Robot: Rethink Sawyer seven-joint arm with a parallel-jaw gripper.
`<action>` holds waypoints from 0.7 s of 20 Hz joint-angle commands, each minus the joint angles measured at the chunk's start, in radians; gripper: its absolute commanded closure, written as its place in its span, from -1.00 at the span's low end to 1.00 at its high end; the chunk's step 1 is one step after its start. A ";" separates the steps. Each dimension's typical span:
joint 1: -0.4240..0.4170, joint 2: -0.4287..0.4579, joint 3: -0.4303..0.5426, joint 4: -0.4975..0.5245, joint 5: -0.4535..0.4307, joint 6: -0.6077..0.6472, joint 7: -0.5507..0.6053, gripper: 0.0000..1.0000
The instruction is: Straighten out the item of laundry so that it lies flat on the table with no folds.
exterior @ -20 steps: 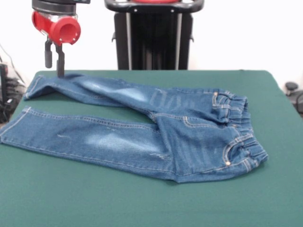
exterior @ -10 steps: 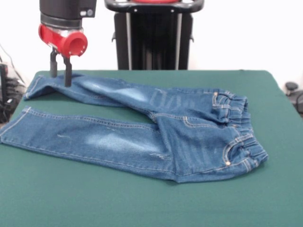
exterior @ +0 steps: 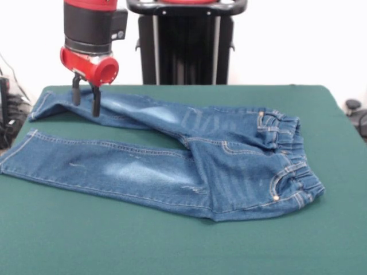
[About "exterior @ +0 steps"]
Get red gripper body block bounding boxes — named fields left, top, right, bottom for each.
left=59, top=46, right=120, bottom=87

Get black chair base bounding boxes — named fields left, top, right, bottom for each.
left=345, top=99, right=367, bottom=143

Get blue denim jeans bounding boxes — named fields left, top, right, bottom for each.
left=0, top=87, right=326, bottom=223

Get dark green table cloth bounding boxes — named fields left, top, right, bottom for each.
left=0, top=84, right=367, bottom=275

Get black electronics box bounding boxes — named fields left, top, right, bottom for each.
left=0, top=76, right=11, bottom=124

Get black cable bundle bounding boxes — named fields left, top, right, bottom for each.
left=0, top=93, right=32, bottom=150

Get black robot pedestal stand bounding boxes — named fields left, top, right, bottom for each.
left=126, top=0, right=249, bottom=86

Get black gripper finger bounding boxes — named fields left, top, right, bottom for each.
left=71, top=73, right=83, bottom=107
left=90, top=83, right=101, bottom=117

